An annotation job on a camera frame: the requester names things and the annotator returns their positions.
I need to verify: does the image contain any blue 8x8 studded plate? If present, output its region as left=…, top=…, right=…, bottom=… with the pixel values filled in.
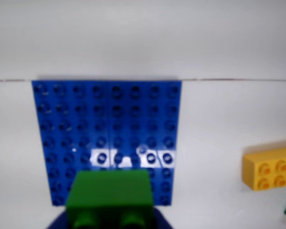
left=31, top=80, right=183, bottom=207

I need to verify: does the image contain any yellow 2x4 block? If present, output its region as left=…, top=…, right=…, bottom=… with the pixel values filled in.
left=242, top=146, right=286, bottom=191

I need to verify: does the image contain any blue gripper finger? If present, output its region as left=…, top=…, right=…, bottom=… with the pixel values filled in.
left=44, top=209, right=70, bottom=229
left=153, top=207, right=176, bottom=229

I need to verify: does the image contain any green 2x2 block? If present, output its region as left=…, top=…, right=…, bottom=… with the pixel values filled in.
left=65, top=169, right=156, bottom=229

